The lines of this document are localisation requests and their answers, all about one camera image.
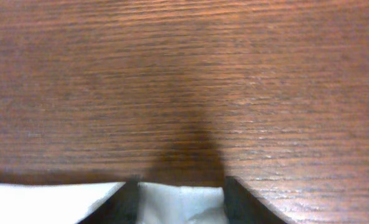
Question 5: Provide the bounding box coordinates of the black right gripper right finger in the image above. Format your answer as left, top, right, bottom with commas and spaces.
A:
223, 176, 287, 224

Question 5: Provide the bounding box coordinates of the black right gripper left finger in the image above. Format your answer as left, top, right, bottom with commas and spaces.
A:
78, 180, 139, 224

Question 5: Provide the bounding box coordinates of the white t-shirt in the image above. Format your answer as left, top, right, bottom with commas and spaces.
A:
0, 181, 228, 224

